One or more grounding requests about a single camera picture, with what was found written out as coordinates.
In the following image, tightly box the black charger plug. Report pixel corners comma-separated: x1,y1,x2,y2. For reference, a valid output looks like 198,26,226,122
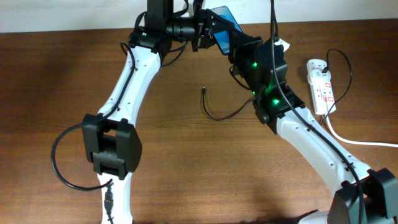
322,66,329,73

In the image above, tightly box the blue Galaxy smartphone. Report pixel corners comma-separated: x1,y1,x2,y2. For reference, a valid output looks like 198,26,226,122
211,6,242,55

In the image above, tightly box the white power strip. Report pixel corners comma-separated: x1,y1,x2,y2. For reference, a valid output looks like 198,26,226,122
307,59,336,115

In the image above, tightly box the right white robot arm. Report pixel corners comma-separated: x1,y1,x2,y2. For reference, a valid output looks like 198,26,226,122
229,30,397,223

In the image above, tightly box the white power strip cord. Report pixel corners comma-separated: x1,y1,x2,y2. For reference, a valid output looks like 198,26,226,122
323,113,398,148

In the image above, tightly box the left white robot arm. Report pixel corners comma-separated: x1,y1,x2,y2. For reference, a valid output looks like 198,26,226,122
82,1,239,223

